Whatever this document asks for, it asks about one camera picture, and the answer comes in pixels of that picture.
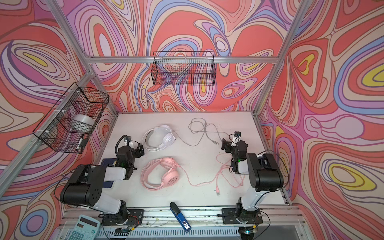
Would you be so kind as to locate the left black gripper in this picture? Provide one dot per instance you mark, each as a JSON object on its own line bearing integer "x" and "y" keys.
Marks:
{"x": 139, "y": 150}

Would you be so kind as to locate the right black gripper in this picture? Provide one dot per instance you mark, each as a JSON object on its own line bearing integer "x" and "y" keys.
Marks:
{"x": 226, "y": 145}

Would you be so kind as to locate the pink headphones with cable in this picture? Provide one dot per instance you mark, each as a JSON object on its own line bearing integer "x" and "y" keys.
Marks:
{"x": 172, "y": 175}

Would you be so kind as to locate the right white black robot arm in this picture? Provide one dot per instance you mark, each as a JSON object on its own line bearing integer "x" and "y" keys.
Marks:
{"x": 264, "y": 175}

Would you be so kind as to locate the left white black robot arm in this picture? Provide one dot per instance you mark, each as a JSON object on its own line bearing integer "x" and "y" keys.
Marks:
{"x": 85, "y": 188}

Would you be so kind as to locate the dark blue notebook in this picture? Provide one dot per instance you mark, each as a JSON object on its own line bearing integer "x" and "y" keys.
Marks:
{"x": 109, "y": 180}

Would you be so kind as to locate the white tape roll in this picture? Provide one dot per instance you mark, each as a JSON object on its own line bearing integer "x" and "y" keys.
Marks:
{"x": 82, "y": 124}

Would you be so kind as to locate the light green calculator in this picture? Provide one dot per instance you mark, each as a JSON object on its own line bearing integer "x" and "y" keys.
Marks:
{"x": 86, "y": 228}

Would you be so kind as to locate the blue black stapler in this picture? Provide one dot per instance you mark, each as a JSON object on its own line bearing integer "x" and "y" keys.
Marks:
{"x": 180, "y": 217}

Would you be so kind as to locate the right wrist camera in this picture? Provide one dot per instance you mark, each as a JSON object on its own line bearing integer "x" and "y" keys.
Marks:
{"x": 236, "y": 137}

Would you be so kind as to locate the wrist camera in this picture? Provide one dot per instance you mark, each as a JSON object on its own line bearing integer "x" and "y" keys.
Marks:
{"x": 128, "y": 141}
{"x": 236, "y": 137}

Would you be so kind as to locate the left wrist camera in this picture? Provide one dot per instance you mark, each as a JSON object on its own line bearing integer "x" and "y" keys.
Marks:
{"x": 128, "y": 141}

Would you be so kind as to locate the black wire basket left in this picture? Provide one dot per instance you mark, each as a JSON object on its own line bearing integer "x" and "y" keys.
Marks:
{"x": 57, "y": 133}

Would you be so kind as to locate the black wire basket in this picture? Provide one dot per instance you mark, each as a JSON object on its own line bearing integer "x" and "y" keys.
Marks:
{"x": 57, "y": 133}
{"x": 184, "y": 68}

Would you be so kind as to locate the aluminium front rail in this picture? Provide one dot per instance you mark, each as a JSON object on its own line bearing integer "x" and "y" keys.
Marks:
{"x": 279, "y": 223}

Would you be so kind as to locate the black wire basket back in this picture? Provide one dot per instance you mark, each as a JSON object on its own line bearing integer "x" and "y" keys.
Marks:
{"x": 184, "y": 68}

